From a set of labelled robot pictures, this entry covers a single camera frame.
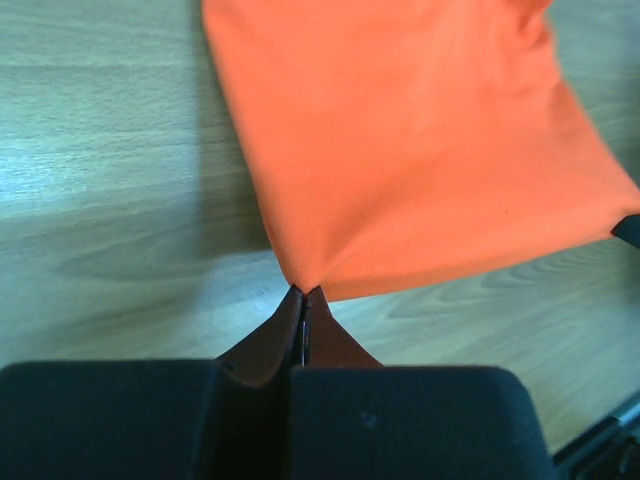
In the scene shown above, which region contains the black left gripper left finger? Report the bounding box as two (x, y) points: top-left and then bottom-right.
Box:
(1, 289), (304, 479)

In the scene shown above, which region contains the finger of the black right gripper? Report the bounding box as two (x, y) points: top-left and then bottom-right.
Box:
(611, 214), (640, 249)

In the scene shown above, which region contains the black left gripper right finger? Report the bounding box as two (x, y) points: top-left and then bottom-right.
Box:
(288, 289), (556, 479)

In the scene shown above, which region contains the orange t shirt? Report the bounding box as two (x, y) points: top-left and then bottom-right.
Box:
(202, 1), (639, 300)

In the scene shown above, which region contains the aluminium frame rail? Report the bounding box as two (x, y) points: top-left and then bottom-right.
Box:
(553, 392), (639, 480)

